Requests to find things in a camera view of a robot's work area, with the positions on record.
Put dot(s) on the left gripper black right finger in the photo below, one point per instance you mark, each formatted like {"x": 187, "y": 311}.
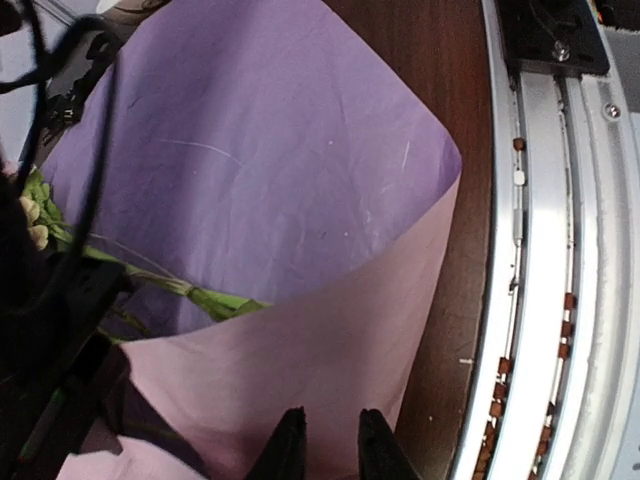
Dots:
{"x": 380, "y": 456}

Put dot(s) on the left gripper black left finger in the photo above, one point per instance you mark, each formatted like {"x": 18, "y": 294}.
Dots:
{"x": 284, "y": 455}

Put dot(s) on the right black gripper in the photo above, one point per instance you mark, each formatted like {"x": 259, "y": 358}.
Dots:
{"x": 59, "y": 375}

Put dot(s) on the white fake flower stem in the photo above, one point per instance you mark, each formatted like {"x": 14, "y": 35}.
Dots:
{"x": 218, "y": 306}

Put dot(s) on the purple wrapping paper sheet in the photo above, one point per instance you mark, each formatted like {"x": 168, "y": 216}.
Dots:
{"x": 263, "y": 149}

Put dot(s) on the pale yellow fake flower bunch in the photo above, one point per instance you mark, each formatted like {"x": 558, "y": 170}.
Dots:
{"x": 45, "y": 223}

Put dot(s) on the aluminium front rail frame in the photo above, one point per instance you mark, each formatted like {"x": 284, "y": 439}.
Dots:
{"x": 555, "y": 384}

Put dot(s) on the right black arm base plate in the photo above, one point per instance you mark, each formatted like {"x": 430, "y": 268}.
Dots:
{"x": 559, "y": 38}

